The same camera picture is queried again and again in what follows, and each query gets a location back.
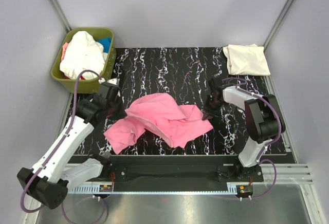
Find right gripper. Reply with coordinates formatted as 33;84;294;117
202;95;224;121

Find pink t-shirt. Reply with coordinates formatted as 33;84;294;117
104;93;213;154

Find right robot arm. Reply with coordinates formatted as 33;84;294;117
202;78;286;181

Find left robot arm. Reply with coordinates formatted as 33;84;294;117
17;91;122;213

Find olive green plastic basket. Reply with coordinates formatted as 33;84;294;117
50;27;116;94

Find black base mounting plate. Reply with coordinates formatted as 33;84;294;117
71;155;264;194

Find folded cream t-shirt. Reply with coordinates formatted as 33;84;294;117
223;44;270;76

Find white shirt in basket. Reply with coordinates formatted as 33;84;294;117
60;31;108;80

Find blue garment in basket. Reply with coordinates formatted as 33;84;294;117
97;38;112;53

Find aluminium rail frame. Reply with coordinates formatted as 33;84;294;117
68;163;313;195

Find left aluminium corner post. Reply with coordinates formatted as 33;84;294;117
48;0;71;32

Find aluminium corner post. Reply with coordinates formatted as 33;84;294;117
48;0;71;32
263;0;295;51

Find right aluminium corner post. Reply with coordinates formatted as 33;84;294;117
263;0;295;51

